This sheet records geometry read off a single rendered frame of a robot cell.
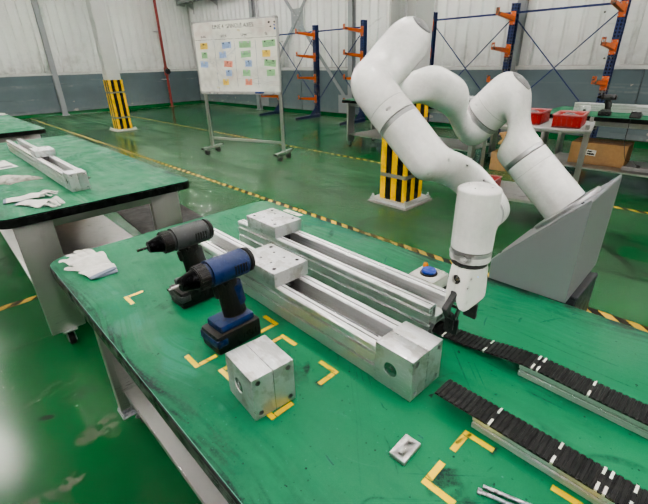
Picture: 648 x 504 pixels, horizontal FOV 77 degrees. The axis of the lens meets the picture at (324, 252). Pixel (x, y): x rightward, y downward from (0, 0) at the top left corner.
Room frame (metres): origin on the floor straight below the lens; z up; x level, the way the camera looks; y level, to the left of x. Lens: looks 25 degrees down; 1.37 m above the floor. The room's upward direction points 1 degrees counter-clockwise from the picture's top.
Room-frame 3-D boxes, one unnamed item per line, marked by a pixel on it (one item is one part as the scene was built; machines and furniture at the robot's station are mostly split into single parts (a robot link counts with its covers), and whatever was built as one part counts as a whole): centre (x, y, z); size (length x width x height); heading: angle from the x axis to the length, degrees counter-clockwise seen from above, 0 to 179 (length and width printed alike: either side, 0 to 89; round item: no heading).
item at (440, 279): (0.98, -0.28, 0.81); 0.10 x 0.08 x 0.06; 133
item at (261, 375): (0.62, 0.12, 0.83); 0.11 x 0.10 x 0.10; 129
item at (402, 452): (0.47, -0.13, 0.78); 0.05 x 0.03 x 0.01; 136
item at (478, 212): (0.77, -0.31, 1.08); 0.09 x 0.08 x 0.13; 138
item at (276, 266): (0.97, 0.14, 0.87); 0.16 x 0.11 x 0.07; 43
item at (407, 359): (0.65, -0.17, 0.83); 0.12 x 0.09 x 0.10; 133
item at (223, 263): (0.77, 0.24, 0.89); 0.20 x 0.08 x 0.22; 135
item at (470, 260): (0.77, -0.31, 1.00); 0.09 x 0.08 x 0.03; 133
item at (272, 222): (1.28, 0.17, 0.87); 0.16 x 0.11 x 0.07; 43
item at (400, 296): (1.10, 0.00, 0.82); 0.80 x 0.10 x 0.09; 43
